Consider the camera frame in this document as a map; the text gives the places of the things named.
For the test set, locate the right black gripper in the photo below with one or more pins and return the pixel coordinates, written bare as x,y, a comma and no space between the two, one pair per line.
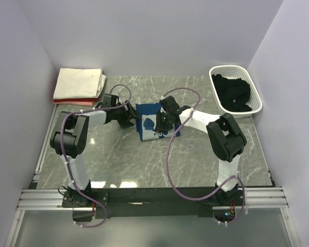
159,126

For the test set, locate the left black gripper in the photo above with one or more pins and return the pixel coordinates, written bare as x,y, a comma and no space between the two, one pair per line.
129,115

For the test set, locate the blue t-shirt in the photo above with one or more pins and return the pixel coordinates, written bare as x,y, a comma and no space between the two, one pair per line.
147,124

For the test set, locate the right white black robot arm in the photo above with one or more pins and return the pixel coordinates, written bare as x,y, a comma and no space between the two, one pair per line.
226,138

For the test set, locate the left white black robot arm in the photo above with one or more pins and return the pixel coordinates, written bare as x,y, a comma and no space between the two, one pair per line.
69,137

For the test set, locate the folded pink t-shirt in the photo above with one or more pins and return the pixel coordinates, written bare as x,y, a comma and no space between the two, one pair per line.
80,103

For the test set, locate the folded white t-shirt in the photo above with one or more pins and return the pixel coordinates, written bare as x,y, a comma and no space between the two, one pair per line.
79,83

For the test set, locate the black clothes in basket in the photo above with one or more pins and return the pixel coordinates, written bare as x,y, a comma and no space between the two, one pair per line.
233,94

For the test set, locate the white plastic laundry basket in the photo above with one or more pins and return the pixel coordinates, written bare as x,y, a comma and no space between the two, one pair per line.
236,72

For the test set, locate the folded red t-shirt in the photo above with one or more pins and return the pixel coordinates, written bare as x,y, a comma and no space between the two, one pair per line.
76,100

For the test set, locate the black base beam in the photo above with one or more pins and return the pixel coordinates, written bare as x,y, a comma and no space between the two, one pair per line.
144,202

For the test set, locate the aluminium rail frame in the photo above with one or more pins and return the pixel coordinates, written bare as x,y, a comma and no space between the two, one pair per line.
50,199

